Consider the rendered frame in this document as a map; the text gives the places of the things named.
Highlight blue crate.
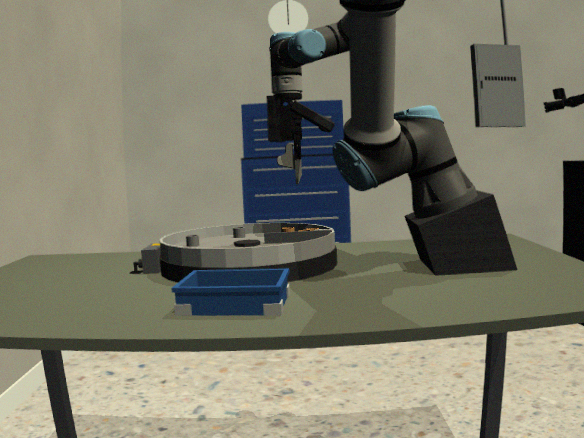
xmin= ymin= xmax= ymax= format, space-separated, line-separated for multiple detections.
xmin=172 ymin=268 xmax=290 ymax=316

